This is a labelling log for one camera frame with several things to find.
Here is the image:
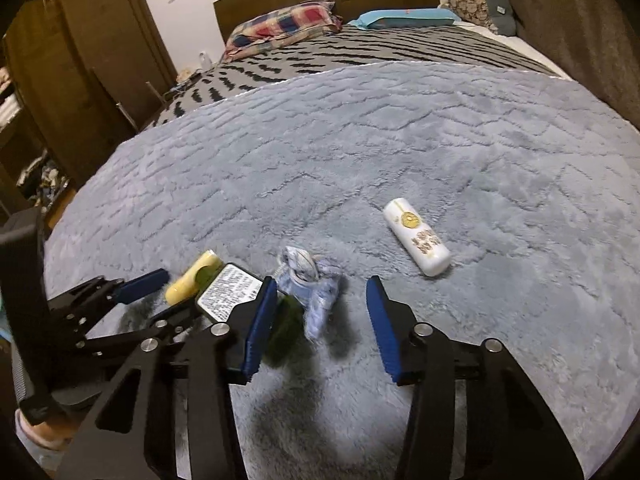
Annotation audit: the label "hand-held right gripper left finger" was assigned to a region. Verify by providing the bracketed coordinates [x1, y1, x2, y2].
[55, 276, 278, 480]

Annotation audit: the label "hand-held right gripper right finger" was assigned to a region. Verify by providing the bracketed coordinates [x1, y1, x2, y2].
[365, 275, 586, 480]

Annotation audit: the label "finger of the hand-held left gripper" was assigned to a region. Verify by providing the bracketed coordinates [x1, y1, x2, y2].
[47, 268, 171, 321]
[75, 305, 211, 361]

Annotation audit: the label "small yellow bottle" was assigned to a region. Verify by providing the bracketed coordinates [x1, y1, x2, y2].
[165, 249, 223, 306]

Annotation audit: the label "green bottle with white label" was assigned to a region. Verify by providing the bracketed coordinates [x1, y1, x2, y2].
[196, 262, 306, 363]

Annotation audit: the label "blue white wrapper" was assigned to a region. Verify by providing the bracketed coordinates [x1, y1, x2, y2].
[276, 246, 343, 341]

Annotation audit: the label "person's left forearm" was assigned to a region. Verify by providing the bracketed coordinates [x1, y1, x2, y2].
[14, 407, 76, 461]

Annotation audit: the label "white tube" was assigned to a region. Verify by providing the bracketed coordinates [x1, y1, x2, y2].
[382, 198, 452, 277]

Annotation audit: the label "stacks of folded clothes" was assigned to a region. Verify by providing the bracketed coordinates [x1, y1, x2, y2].
[0, 60, 66, 206]

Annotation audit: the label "grey fleece blanket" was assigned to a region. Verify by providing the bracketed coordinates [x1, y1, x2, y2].
[42, 60, 640, 480]

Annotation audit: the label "wooden wardrobe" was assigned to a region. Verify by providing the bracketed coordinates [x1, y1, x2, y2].
[0, 0, 178, 221]

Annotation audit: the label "grey black striped blanket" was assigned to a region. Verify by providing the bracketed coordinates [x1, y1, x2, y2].
[150, 22, 566, 128]

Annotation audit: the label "plaid pillow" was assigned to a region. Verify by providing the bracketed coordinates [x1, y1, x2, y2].
[222, 1, 346, 63]

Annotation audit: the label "blue pillow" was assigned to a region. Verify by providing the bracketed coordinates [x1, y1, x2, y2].
[347, 7, 463, 31]

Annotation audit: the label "white bed sheet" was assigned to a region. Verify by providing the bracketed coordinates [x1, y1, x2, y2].
[452, 20, 573, 81]

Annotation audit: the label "grey patterned cushion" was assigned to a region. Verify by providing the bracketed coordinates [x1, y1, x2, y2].
[450, 0, 518, 37]

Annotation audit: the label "brown curtain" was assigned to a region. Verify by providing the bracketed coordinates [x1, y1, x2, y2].
[445, 0, 640, 128]

